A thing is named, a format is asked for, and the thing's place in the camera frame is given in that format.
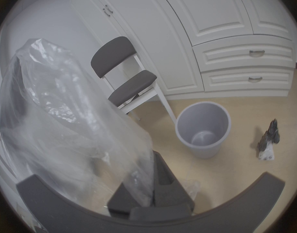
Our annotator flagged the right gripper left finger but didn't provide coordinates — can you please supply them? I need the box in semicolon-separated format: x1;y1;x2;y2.
107;152;155;217

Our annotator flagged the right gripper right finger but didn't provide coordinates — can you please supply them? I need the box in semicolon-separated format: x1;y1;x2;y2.
153;151;195;212

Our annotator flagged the clear plastic bag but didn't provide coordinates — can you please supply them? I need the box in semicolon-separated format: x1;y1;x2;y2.
0;38;200;209

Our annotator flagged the black plastic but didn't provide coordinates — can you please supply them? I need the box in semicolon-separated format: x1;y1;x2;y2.
257;119;281;161

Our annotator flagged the white trash bin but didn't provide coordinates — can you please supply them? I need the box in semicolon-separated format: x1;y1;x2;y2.
175;101;232;160

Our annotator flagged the white chair grey seat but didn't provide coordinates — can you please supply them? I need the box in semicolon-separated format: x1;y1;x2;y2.
90;36;177;126

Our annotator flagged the white wardrobe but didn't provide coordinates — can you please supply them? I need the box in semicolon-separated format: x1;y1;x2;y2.
70;0;297;101

